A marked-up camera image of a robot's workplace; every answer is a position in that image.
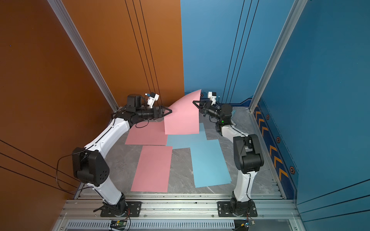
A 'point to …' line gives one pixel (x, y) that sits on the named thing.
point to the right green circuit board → (242, 224)
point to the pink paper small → (184, 118)
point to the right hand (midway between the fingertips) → (193, 104)
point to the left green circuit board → (118, 223)
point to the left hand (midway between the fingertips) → (168, 111)
